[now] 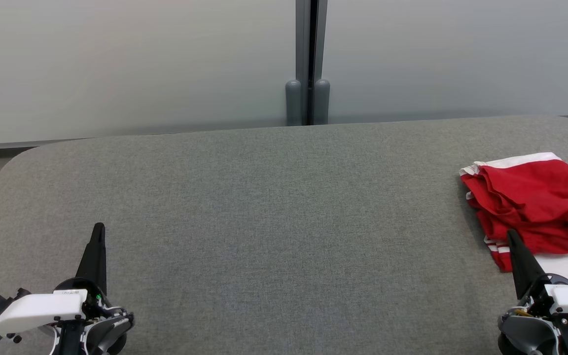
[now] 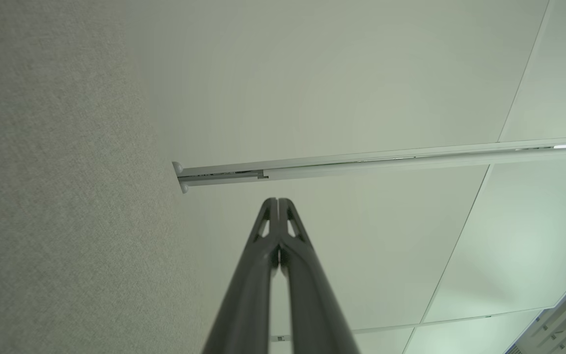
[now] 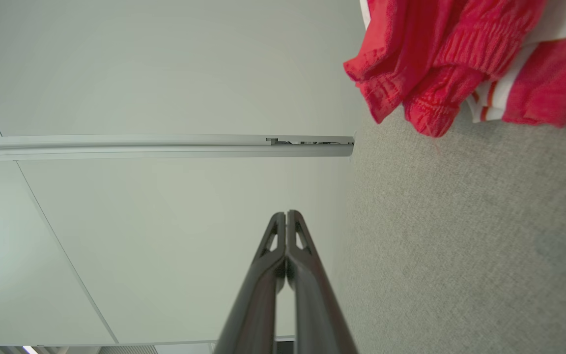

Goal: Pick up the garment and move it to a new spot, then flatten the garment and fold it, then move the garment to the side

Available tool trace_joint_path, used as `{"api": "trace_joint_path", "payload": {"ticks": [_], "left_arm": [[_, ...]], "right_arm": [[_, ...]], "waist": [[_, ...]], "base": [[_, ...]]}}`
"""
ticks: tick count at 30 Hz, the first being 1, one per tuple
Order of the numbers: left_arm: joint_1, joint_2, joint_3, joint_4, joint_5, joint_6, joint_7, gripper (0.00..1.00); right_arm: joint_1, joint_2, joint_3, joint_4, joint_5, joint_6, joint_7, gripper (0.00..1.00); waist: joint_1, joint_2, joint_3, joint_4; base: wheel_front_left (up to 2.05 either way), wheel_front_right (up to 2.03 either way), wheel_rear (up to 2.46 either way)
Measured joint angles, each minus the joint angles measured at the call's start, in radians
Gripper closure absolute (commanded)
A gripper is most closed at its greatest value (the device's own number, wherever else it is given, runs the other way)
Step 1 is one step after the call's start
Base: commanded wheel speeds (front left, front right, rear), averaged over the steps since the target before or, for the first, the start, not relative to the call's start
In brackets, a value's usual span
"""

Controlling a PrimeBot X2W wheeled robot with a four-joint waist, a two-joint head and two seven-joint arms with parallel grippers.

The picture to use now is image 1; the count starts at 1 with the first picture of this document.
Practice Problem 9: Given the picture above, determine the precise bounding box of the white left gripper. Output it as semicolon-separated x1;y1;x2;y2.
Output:
0;222;136;355

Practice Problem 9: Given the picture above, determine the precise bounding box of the red white basketball jersey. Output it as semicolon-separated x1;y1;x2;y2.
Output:
460;152;568;286

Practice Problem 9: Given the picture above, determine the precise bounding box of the grey rounded partition post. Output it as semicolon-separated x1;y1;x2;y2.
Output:
285;0;312;127
311;0;331;125

